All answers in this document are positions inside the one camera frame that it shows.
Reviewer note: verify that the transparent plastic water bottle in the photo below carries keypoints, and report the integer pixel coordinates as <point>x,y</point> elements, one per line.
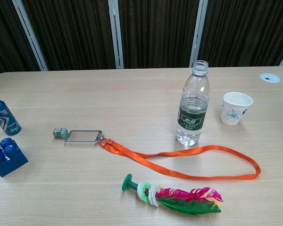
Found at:
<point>191,117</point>

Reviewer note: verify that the white paper cup blue flower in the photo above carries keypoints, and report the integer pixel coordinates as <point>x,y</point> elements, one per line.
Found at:
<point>233,113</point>

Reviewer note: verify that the blue spray bottle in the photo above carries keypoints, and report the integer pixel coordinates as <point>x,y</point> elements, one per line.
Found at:
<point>4,117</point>

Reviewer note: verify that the small teal cube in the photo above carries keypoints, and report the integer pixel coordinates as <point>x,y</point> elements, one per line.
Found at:
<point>60,133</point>

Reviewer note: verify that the feather shuttlecock green base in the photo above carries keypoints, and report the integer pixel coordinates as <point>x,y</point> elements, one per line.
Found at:
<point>179,200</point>

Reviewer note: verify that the blue toy building block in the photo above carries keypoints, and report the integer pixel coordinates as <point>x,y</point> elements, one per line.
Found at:
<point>9,162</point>

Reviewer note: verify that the clear badge holder metal frame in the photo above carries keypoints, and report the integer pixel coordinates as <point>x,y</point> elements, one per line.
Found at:
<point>82,136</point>

